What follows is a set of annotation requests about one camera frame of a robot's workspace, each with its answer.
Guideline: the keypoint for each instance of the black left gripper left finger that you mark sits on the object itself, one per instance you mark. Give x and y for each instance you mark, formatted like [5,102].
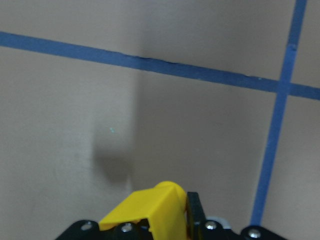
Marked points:
[132,231]

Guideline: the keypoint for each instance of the yellow toy block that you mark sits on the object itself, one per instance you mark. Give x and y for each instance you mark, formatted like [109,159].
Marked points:
[163,206]

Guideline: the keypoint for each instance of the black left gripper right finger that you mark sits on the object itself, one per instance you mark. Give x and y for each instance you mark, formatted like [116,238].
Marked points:
[195,216]

